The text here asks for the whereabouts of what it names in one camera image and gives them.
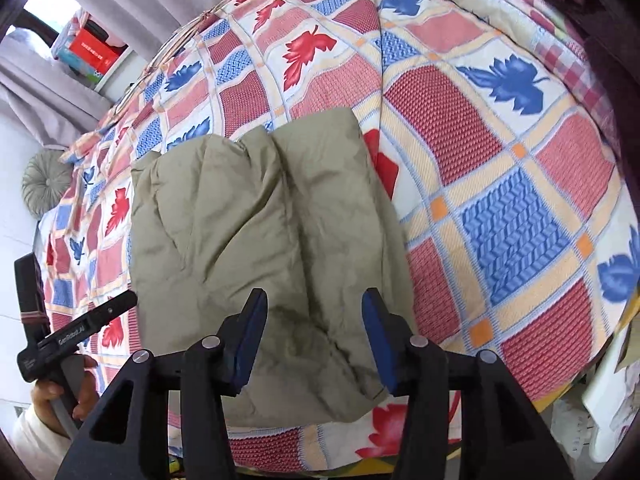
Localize khaki puffer jacket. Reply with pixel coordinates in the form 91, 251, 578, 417
130, 107, 413, 428

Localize person's left hand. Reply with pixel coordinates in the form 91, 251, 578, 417
29, 353, 100, 422

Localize white plastic basket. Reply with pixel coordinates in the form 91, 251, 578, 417
551, 326, 639, 464

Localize round grey-green pleated cushion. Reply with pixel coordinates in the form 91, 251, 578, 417
22, 148, 73, 220

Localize patchwork leaf pattern quilt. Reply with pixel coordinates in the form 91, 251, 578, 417
34, 0, 640, 474

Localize red box on shelf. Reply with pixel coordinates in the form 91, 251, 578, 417
68, 28, 125, 75

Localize pink plaid bed blanket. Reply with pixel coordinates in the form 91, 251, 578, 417
451, 0, 620, 155

